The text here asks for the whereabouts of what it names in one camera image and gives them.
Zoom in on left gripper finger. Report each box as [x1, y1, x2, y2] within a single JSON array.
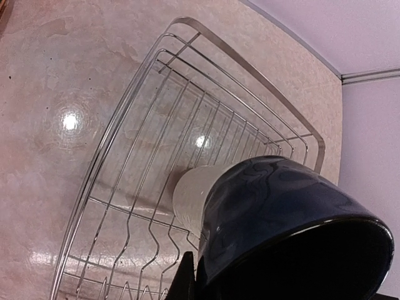
[[165, 251, 196, 300]]

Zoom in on dark blue mug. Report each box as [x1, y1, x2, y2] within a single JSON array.
[[196, 156, 394, 299]]

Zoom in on cream ribbed mug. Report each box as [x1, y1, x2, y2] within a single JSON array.
[[172, 164, 234, 238]]

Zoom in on metal wire dish rack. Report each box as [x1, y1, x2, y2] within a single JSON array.
[[50, 16, 326, 299]]

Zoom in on right aluminium frame post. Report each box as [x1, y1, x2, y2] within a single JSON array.
[[341, 66, 399, 85]]

